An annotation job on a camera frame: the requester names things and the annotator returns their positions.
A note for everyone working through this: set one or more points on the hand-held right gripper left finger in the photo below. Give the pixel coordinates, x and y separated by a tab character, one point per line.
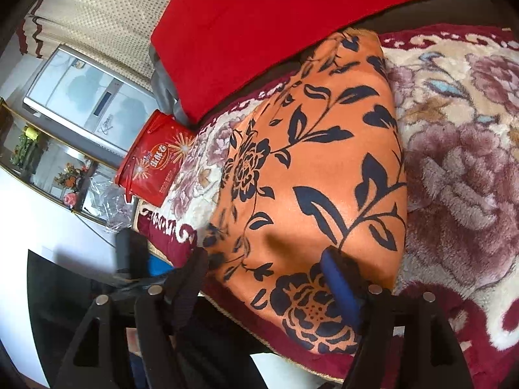
188	287

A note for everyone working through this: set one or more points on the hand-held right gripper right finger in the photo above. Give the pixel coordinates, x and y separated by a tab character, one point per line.
336	279

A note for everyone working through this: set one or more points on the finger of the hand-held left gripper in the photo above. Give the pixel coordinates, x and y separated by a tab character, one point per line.
131	251

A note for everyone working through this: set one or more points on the orange floral garment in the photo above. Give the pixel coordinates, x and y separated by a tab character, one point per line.
308	162

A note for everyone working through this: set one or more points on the clear plastic bag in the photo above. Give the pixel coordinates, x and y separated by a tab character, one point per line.
107	206

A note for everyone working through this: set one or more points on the pink artificial flower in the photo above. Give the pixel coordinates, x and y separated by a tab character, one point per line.
69	199

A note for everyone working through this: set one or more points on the orange flower arrangement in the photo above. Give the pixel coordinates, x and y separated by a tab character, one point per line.
71	176

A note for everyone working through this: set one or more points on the glass display cabinet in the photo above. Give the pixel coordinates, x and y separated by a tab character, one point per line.
48	158

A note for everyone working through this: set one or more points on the green yellow figurine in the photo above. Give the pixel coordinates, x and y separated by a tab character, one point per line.
26	146

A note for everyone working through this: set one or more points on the white standing air conditioner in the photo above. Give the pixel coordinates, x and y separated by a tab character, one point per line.
81	93

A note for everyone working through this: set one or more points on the grey cloth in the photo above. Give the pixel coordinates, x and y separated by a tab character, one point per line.
162	85

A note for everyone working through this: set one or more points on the maroon floral plush blanket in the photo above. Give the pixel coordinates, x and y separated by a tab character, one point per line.
458	162

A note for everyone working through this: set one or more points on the cream dotted curtain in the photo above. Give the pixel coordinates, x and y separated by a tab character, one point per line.
101	20

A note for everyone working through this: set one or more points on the red blanket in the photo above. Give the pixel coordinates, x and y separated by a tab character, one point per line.
263	24

